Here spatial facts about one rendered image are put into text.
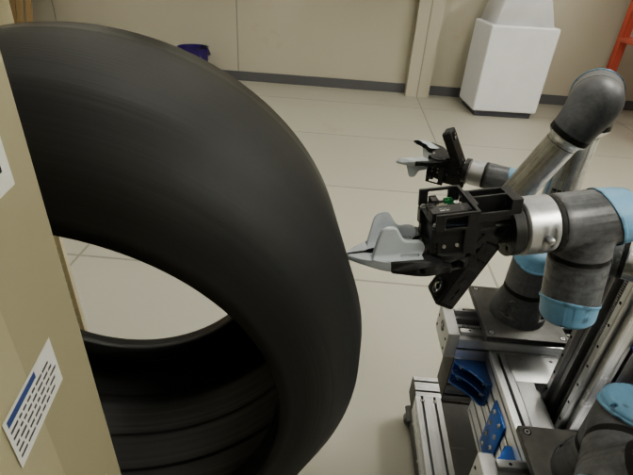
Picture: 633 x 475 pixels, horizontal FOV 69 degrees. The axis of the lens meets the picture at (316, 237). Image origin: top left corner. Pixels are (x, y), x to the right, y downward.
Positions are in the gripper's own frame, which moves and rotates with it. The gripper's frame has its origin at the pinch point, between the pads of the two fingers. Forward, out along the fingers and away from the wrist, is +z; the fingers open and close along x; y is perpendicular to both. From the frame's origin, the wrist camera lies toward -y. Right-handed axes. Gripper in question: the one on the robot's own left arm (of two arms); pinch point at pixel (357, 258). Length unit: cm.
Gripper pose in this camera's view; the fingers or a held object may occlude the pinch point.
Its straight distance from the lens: 59.0
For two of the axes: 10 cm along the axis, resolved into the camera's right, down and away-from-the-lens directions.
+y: -0.6, -8.4, -5.4
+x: 1.1, 5.3, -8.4
